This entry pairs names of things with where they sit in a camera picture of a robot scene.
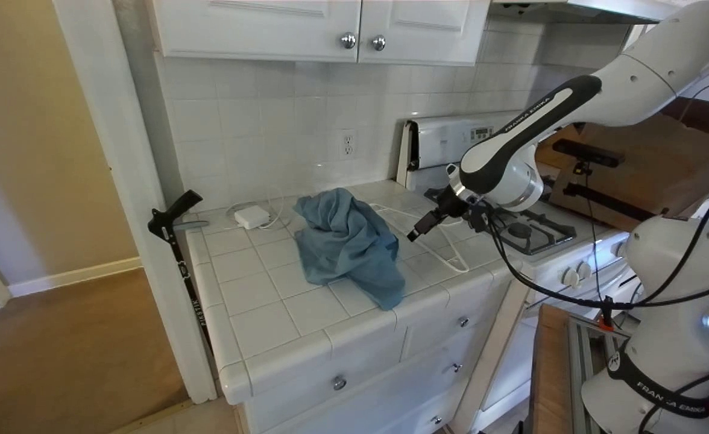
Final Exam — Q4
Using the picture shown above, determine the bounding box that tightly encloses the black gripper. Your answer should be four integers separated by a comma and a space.
404, 186, 474, 243

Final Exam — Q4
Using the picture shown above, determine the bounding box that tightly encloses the blue cloth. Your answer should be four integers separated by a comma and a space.
292, 186, 409, 313

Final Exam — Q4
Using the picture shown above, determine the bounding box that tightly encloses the white gas stove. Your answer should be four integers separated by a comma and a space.
392, 109, 645, 434

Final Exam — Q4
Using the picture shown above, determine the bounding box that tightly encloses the black stove burner grate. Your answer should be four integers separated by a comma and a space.
423, 186, 578, 257

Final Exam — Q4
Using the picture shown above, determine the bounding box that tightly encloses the white drawer base cabinet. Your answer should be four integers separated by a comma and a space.
240, 267, 532, 434

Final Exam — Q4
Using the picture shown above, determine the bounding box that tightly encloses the small white box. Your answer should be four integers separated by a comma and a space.
230, 202, 273, 232

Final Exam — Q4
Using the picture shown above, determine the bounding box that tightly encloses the black bar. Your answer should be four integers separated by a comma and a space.
558, 180, 656, 225

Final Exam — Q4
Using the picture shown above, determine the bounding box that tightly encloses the black clamp stand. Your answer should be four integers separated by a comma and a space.
144, 187, 216, 357

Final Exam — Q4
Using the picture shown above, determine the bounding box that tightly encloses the range hood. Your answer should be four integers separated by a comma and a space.
486, 0, 687, 25

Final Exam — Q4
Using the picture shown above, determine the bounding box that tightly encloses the white baseboard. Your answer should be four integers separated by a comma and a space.
5, 254, 144, 302

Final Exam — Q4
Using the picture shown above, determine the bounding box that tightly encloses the white wire coat hanger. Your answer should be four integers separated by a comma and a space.
367, 198, 473, 278

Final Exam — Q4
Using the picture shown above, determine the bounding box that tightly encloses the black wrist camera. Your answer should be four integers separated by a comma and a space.
462, 199, 509, 239

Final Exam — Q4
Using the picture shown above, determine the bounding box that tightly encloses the black stereo camera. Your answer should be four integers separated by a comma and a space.
552, 138, 624, 168

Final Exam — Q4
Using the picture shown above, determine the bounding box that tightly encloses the white upper wall cabinet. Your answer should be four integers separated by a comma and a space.
144, 0, 493, 68

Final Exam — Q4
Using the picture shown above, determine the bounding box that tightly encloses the long black cable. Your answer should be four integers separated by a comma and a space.
482, 163, 709, 316

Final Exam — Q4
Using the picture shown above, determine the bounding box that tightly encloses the white door frame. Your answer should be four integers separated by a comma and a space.
51, 0, 222, 406

